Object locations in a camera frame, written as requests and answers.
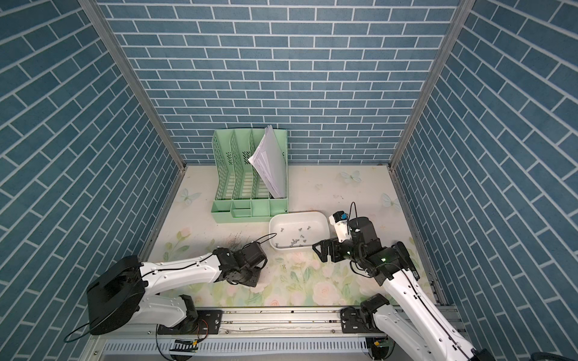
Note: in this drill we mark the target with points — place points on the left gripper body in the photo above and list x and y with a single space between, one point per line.
249 277

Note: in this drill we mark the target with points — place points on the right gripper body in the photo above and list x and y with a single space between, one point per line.
339 250

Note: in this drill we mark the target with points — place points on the white plastic storage box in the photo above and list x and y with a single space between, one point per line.
298 230

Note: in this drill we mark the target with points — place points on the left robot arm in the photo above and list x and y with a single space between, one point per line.
132 291

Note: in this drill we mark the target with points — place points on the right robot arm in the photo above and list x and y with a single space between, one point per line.
428 335

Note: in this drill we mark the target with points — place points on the green plastic file organizer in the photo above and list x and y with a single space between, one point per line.
241 196

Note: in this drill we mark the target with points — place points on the white paper stack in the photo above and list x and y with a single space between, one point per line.
269 163

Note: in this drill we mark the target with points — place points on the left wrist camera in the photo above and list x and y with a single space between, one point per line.
254 255

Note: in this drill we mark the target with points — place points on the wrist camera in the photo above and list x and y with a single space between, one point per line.
254 255
340 222

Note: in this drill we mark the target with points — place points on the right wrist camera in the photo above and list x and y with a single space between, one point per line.
340 222

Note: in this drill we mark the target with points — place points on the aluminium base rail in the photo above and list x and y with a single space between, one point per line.
277 322

